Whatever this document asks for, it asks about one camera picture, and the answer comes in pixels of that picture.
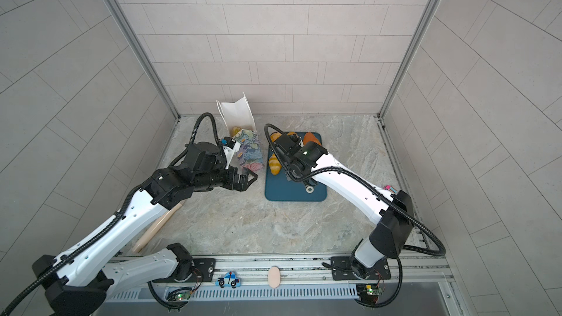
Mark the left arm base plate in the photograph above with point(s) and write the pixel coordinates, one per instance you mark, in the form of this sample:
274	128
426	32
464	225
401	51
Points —
197	270

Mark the yellow striped croissant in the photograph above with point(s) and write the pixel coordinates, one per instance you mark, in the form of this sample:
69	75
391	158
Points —
274	165

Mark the blue toy car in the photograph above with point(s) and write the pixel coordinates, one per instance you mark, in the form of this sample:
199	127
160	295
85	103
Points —
229	280

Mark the reddish brown croissant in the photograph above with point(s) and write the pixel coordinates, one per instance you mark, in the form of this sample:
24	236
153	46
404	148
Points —
310	138

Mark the left circuit board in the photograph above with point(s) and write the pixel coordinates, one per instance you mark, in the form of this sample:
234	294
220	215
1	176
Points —
180	295

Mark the right circuit board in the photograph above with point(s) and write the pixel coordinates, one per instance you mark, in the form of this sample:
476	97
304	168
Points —
369	294

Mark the aluminium rail frame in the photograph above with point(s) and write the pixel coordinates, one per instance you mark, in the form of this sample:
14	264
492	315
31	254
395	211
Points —
300	277

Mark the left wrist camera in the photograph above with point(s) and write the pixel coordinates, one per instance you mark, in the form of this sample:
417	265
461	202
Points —
230	148

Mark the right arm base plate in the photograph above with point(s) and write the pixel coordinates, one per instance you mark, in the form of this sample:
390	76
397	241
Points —
347	268

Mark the pink oval eraser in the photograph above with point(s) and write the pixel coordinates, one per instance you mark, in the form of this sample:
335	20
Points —
274	277

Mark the pink toy truck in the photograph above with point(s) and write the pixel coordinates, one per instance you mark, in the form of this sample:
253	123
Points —
391	189

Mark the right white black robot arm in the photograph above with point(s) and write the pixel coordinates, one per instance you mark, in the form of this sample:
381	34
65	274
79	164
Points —
396	228

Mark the teal rectangular tray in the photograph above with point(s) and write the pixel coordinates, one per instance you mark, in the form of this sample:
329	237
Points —
279	189

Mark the circuit board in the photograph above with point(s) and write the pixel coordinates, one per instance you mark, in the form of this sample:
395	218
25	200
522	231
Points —
369	294
180	295

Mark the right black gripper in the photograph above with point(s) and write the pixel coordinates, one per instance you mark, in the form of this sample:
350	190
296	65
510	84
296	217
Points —
287	164

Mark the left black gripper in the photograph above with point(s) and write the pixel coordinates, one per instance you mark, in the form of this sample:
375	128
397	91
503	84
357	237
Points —
242	186

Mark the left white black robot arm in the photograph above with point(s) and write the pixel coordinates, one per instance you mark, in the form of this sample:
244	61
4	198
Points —
79	280

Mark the round swirl bun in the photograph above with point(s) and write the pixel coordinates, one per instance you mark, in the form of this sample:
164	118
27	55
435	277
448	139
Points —
275	136

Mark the floral paper gift bag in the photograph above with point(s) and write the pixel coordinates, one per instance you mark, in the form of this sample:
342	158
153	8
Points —
239	114

